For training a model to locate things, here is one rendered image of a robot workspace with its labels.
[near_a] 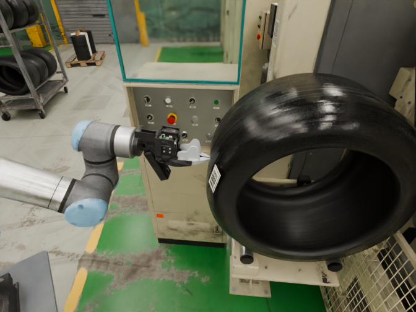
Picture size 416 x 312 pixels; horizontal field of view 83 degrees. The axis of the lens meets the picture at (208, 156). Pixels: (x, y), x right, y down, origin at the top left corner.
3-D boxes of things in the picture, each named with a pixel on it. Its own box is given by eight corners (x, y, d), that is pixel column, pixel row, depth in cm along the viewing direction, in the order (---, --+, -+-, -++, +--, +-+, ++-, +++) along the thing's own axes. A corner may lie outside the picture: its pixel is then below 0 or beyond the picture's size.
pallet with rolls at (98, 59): (77, 57, 689) (67, 27, 645) (105, 55, 705) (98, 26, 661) (67, 67, 594) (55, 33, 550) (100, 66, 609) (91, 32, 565)
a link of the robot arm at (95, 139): (88, 142, 74) (83, 112, 68) (128, 148, 73) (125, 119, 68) (71, 158, 66) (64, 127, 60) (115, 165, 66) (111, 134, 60)
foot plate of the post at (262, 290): (229, 255, 175) (230, 252, 173) (266, 259, 173) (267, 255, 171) (229, 293, 154) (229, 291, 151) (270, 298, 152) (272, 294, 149)
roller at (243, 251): (238, 191, 107) (238, 184, 104) (247, 191, 106) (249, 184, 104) (239, 264, 78) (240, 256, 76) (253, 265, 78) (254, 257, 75)
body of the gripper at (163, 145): (176, 142, 60) (130, 135, 61) (175, 168, 66) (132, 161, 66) (182, 127, 67) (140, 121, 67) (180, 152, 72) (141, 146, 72)
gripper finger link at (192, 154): (211, 151, 62) (176, 146, 62) (208, 168, 65) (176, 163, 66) (212, 145, 65) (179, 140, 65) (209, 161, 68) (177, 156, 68)
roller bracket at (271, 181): (229, 190, 111) (231, 175, 105) (316, 196, 108) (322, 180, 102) (229, 196, 108) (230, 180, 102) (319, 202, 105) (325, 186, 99)
